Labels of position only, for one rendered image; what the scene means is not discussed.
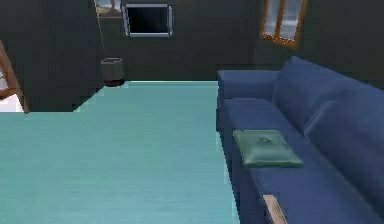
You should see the green pillow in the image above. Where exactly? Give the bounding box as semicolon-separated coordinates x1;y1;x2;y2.
232;129;304;169

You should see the silver framed television set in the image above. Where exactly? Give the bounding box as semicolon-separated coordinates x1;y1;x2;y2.
121;3;174;38

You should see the framed wall picture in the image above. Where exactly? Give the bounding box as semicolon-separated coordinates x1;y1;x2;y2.
94;0;123;18

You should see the blue sofa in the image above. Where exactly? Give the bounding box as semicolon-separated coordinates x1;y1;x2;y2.
215;55;384;224

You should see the tan flat object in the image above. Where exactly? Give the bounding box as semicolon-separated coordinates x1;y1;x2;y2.
262;194;289;224

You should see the grey bin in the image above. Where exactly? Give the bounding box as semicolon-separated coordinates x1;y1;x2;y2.
100;57;126;87

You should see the brown wooden door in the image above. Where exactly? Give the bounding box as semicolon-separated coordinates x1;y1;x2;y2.
0;40;30;115

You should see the wooden framed window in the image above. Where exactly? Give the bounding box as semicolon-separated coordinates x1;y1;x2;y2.
259;0;308;50

